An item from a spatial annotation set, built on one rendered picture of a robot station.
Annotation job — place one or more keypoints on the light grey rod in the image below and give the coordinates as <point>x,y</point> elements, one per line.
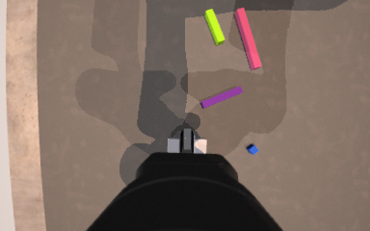
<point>187,138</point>

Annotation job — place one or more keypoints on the lime green rod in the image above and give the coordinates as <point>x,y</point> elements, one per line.
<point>214,27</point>

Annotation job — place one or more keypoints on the purple rod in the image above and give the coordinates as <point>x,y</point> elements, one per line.
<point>221,97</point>

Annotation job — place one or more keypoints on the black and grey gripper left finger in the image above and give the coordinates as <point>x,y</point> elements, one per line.
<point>175,143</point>

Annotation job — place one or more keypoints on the small blue cube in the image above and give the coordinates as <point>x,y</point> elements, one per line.
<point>252,149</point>

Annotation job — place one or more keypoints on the pink rod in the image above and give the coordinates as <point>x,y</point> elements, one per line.
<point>247,38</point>

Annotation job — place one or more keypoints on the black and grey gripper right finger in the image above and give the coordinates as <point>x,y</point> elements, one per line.
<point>199,144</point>

